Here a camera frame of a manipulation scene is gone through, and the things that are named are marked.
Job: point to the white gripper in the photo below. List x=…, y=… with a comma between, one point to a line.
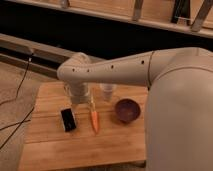
x=79, y=93

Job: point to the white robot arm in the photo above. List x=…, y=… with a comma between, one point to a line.
x=178, y=115

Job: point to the dark purple ceramic bowl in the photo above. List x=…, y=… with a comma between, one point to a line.
x=127, y=110

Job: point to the orange carrot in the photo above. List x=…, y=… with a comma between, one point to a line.
x=94, y=118

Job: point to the black rectangular box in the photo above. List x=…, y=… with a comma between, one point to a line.
x=68, y=120

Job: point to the wooden table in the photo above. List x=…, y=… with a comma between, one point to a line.
x=48, y=146

